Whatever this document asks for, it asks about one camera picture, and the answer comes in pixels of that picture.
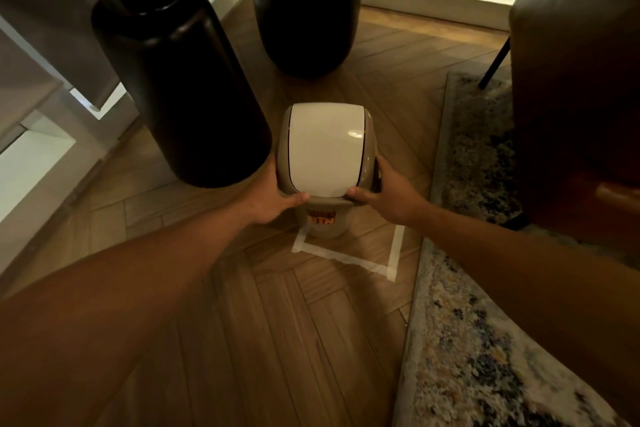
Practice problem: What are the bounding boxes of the person's left hand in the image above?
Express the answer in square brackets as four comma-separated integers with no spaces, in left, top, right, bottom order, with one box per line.
[239,153,311,226]

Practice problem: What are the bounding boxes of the person's right hand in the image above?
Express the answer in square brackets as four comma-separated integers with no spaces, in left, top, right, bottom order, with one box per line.
[346,155,432,227]

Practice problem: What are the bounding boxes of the beige swing-lid trash bin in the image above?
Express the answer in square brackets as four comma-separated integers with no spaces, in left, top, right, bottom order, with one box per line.
[276,102,383,240]

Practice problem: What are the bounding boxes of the person's left forearm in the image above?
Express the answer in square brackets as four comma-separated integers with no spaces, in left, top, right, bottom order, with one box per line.
[0,199,261,427]

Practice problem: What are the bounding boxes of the person's right forearm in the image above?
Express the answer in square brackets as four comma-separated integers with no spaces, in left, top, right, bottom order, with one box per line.
[417,204,640,425]

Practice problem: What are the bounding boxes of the white tape floor marking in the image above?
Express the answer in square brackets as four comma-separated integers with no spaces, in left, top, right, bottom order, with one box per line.
[291,223,406,283]

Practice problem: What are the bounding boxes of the patterned blue and cream rug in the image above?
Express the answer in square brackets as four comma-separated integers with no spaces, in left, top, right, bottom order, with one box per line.
[391,72,640,427]

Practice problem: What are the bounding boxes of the black vase with neck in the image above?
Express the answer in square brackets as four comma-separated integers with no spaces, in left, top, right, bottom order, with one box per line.
[90,0,273,189]

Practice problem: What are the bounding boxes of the black rounded vase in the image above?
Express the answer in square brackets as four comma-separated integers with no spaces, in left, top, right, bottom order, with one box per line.
[245,0,368,79]

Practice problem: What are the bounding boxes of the brown armchair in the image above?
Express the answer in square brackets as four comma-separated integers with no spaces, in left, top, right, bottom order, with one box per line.
[477,0,640,252]

